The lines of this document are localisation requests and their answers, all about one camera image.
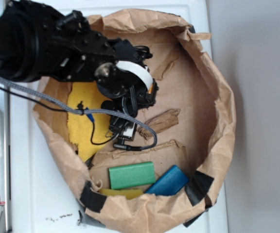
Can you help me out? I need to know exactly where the yellow cloth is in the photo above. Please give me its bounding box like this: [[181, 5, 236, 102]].
[[67, 83, 112, 162]]

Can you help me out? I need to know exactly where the blue rectangular block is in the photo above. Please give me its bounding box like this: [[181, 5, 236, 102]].
[[145, 165, 189, 196]]

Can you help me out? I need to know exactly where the brown paper bag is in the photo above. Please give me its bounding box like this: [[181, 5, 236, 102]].
[[33, 9, 236, 233]]

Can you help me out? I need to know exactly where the yellow rectangular block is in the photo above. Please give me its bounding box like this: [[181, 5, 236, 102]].
[[98, 188, 144, 200]]

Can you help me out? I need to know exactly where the grey braided cable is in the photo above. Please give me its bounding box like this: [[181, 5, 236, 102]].
[[0, 71, 158, 151]]

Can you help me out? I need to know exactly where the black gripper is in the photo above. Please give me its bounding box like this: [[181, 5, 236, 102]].
[[95, 38, 159, 116]]

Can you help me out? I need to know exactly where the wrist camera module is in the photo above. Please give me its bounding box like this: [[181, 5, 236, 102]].
[[109, 116, 137, 144]]

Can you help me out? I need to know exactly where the thin black wire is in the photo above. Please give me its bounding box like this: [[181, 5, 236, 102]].
[[0, 77, 114, 146]]

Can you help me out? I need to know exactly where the green rectangular block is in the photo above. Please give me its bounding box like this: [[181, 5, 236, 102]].
[[108, 162, 156, 190]]

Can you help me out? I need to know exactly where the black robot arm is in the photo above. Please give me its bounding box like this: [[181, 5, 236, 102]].
[[0, 0, 158, 116]]

